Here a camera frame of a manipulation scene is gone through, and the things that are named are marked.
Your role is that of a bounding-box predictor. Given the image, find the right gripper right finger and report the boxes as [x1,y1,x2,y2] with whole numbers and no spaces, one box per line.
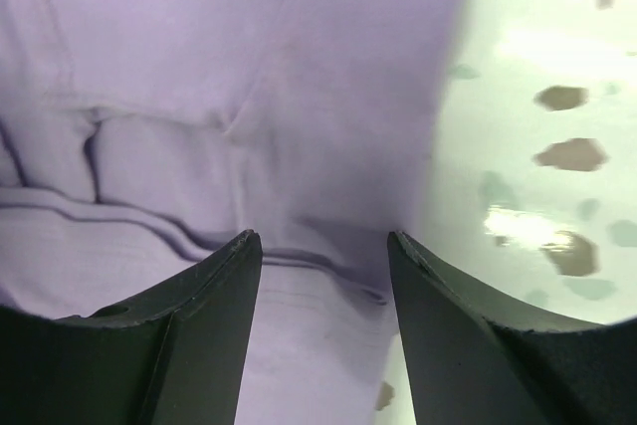
[387,232,636,425]

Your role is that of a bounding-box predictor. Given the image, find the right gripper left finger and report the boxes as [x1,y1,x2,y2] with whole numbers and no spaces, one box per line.
[1,230,262,425]

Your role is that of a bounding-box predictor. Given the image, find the purple t shirt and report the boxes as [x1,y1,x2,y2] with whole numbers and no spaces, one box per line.
[1,0,460,424]

